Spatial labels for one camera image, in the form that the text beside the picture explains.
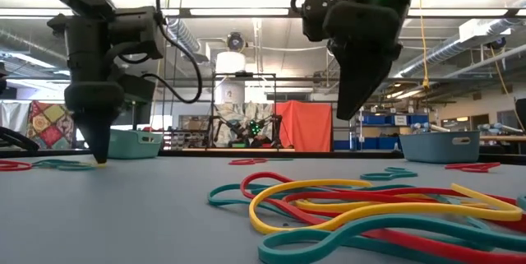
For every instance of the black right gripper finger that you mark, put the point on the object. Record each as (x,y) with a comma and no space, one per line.
(361,79)

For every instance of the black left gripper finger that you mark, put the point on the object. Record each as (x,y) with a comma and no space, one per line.
(98,132)

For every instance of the yellow rubber band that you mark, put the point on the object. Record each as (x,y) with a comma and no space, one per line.
(253,212)
(328,205)
(102,165)

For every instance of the teal rubber band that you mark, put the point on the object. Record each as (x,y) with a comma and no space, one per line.
(210,199)
(35,164)
(263,251)
(363,177)
(522,202)

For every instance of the black background robot arm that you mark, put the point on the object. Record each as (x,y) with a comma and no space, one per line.
(275,126)
(234,126)

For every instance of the green plastic basket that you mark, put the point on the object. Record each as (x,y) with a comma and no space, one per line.
(131,146)

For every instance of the blue storage bin row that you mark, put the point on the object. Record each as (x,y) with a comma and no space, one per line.
(370,144)
(374,120)

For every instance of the colourful patchwork quilt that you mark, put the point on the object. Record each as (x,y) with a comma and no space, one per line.
(51,126)

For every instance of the black monitor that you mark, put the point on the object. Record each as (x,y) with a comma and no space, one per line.
(139,91)

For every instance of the orange hanging cloth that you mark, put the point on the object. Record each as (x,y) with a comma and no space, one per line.
(306,126)

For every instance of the white hanging cloth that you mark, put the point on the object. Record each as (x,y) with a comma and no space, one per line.
(14,116)

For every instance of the shelf with small items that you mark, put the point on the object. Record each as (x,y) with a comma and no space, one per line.
(189,136)

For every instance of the blue plastic basket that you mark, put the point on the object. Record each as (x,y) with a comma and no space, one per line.
(435,151)

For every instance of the white ceiling unit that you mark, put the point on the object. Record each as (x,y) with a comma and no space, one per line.
(481,29)

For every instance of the grey patterned cloth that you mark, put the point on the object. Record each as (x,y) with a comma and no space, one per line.
(246,112)

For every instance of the black round ceiling device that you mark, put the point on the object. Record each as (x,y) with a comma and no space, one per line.
(236,42)

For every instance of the white cylindrical container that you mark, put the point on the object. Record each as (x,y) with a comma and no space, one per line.
(230,93)

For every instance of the white cylindrical lamp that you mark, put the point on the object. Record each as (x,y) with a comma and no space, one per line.
(230,62)

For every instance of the small black ceiling device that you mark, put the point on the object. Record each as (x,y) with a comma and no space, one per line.
(498,43)

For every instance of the wooden background table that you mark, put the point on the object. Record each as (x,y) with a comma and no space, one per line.
(503,137)

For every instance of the black chair back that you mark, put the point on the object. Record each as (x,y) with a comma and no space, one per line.
(522,114)

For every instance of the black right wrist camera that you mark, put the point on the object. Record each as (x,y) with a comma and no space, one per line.
(314,15)

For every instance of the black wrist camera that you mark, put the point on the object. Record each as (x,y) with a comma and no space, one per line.
(135,29)
(314,15)

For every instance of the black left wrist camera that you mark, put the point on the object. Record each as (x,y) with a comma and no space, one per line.
(135,29)

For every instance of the black metal table frame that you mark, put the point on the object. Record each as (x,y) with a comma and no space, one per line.
(328,154)

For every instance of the long silver ventilation duct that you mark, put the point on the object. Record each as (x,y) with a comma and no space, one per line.
(444,50)

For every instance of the black metal rack frame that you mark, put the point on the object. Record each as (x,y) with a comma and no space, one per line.
(244,75)

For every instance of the black overhead frame beam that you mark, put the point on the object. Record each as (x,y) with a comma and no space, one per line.
(246,7)

